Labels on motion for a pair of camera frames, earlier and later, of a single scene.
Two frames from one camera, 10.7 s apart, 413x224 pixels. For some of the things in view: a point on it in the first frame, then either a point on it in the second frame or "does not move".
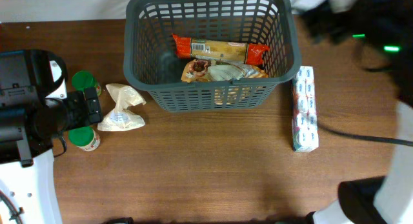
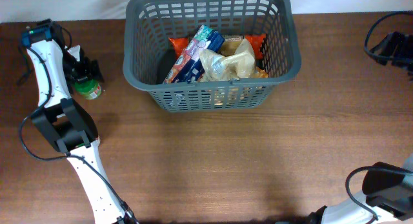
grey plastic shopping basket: (150, 62) does not move
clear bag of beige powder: (120, 119) to (240, 64)
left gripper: (77, 107) to (90, 68)
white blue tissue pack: (305, 132) to (188, 67)
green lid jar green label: (82, 79) does not move
